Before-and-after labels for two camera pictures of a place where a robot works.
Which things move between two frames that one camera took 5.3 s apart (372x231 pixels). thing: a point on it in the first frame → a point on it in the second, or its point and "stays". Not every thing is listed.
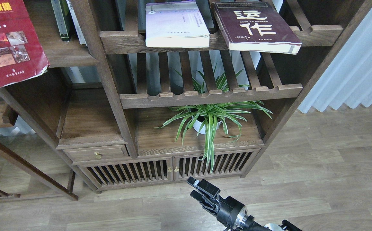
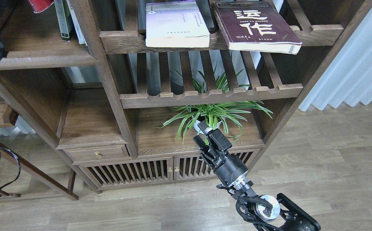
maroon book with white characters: x=255 y=26 stays
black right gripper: x=229 y=211 → x=214 y=153
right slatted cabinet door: x=229 y=164 stays
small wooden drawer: x=96 y=153 stays
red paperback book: x=11 y=49 → x=38 y=6
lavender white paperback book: x=179 y=24 stays
